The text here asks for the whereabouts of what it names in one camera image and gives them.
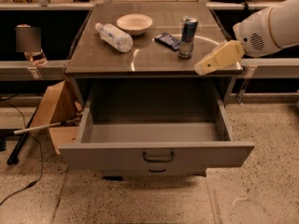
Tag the dark blue snack packet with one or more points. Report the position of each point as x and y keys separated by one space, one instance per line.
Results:
x=168 y=40

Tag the grey metal drawer cabinet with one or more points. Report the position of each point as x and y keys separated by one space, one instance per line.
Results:
x=94 y=59

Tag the open grey top drawer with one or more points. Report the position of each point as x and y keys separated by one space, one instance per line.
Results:
x=123 y=118

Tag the black top drawer handle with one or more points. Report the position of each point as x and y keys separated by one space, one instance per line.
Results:
x=158 y=158

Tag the black lower drawer handle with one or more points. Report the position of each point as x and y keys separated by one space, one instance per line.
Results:
x=157 y=171

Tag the wooden box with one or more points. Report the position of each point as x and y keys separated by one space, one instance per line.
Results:
x=58 y=103

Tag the white ceramic bowl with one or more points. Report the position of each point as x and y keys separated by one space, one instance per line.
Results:
x=134 y=24

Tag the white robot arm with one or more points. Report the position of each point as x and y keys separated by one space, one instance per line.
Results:
x=284 y=24

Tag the blue silver redbull can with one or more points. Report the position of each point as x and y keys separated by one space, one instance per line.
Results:
x=188 y=28

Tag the white stick with black handle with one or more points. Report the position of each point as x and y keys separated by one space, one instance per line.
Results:
x=41 y=127

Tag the black bar on floor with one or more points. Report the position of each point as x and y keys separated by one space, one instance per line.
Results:
x=13 y=158

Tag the black drawer handle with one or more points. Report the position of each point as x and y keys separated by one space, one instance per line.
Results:
x=158 y=158
x=157 y=171

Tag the person in background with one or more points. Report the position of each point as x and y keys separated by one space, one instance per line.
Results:
x=28 y=41

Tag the clear plastic water bottle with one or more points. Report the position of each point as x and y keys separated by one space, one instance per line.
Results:
x=115 y=37

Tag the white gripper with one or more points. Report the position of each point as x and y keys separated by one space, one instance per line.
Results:
x=252 y=34

